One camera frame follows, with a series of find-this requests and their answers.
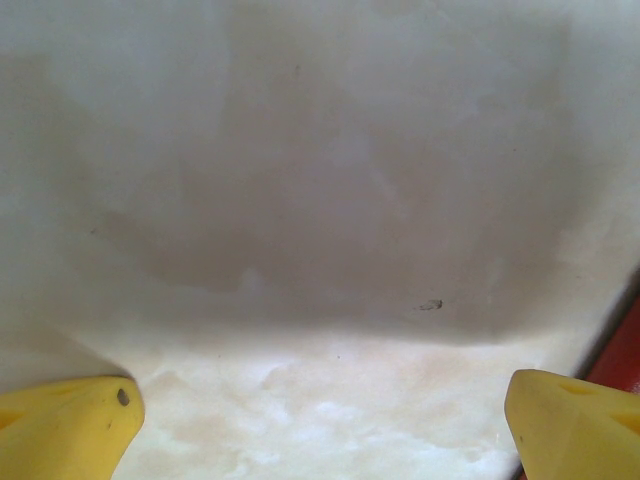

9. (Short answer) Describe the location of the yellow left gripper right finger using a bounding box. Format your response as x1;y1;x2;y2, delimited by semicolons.
503;368;640;480

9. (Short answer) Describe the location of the red leather card holder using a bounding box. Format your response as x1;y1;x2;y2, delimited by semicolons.
582;289;640;396

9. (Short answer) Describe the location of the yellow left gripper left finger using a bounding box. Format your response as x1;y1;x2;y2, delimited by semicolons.
0;375;147;480

